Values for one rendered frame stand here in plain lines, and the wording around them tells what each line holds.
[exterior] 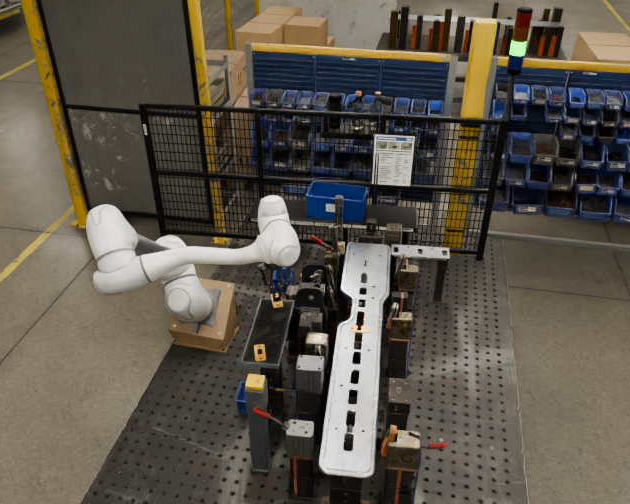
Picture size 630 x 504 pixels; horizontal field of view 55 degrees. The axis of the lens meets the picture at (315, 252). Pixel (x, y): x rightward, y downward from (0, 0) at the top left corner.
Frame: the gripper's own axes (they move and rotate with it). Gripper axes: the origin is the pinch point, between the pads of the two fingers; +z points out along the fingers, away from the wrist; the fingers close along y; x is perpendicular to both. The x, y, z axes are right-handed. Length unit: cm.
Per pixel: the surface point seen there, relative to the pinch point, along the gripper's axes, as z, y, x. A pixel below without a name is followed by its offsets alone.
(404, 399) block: 23, 40, -42
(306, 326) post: 16.4, 10.9, -3.3
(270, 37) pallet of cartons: 24, 58, 452
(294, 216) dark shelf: 23, 22, 93
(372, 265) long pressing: 26, 52, 45
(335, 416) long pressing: 26, 14, -42
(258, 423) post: 28.6, -13.1, -37.6
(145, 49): -26, -53, 251
